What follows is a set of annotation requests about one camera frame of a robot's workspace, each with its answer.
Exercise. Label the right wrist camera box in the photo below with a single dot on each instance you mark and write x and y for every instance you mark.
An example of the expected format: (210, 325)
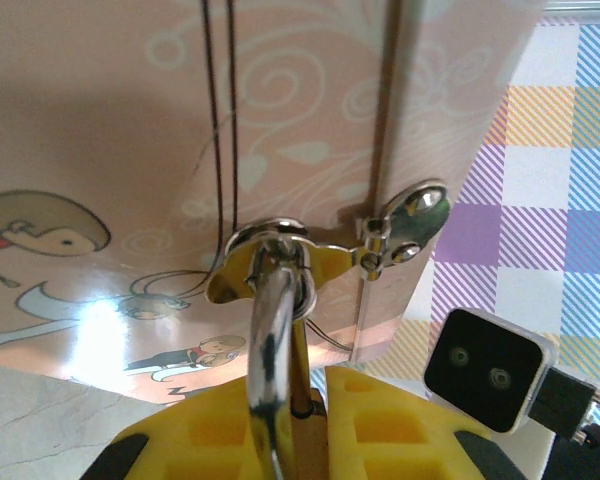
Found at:
(485, 370)

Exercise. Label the aluminium profile frame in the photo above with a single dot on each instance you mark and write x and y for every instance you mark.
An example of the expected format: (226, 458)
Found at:
(590, 7)

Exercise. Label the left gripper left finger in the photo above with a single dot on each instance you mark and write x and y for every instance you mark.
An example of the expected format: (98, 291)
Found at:
(200, 440)

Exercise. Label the pink cartoon tin box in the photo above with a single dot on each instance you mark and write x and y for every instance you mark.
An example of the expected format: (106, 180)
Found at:
(105, 125)

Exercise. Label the silver hasp latch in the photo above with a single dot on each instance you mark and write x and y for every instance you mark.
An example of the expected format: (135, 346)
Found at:
(415, 225)

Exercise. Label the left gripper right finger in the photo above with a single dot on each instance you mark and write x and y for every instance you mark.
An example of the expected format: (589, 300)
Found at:
(380, 440)

